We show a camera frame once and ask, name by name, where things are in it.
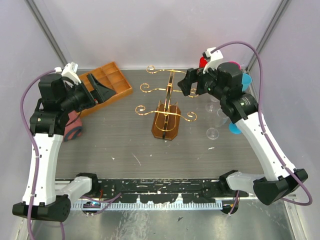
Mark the wooden compartment tray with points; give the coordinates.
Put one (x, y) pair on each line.
(110, 76)

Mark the clear front wine glass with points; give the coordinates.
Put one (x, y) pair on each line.
(218, 120)

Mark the light blue plastic wine glass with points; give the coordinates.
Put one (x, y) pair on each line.
(246, 81)

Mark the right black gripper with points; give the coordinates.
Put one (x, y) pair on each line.
(192, 75)

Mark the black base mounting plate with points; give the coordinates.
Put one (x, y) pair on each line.
(160, 191)

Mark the clear wine glass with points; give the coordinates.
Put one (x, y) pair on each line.
(213, 106)
(218, 120)

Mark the red plastic wine glass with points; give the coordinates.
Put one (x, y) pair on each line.
(202, 62)

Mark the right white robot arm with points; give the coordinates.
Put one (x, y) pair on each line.
(280, 176)

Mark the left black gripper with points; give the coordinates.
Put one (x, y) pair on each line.
(102, 92)

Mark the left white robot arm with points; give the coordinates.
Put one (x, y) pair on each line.
(41, 201)

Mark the gold wire wine glass rack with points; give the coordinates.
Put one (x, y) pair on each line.
(167, 115)

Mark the magenta plastic wine glass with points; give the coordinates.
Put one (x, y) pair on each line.
(235, 63)

